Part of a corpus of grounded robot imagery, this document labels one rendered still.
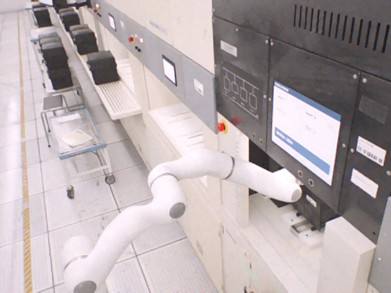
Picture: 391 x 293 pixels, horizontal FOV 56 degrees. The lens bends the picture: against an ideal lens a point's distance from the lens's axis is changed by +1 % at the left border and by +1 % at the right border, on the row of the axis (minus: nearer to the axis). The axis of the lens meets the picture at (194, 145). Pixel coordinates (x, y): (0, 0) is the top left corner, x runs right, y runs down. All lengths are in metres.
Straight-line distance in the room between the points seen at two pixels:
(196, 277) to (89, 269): 1.52
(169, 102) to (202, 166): 1.85
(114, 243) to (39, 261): 1.91
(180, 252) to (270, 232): 1.24
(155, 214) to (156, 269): 1.63
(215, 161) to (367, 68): 0.57
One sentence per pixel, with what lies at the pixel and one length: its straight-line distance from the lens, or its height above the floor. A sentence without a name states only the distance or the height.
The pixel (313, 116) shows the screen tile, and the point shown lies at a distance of 1.03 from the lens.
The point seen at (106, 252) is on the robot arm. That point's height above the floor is 1.20.
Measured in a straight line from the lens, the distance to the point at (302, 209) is 1.71.
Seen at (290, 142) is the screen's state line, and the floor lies 1.51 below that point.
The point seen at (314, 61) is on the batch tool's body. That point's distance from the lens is 0.98.
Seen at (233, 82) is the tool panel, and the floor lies 1.59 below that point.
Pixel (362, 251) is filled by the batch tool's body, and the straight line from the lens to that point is 1.00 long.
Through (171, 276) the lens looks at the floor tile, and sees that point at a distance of 2.74.
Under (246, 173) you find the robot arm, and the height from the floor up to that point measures 1.34.
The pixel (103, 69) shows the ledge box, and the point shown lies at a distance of 3.78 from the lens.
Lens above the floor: 2.10
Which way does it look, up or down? 31 degrees down
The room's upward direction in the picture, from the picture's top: 5 degrees counter-clockwise
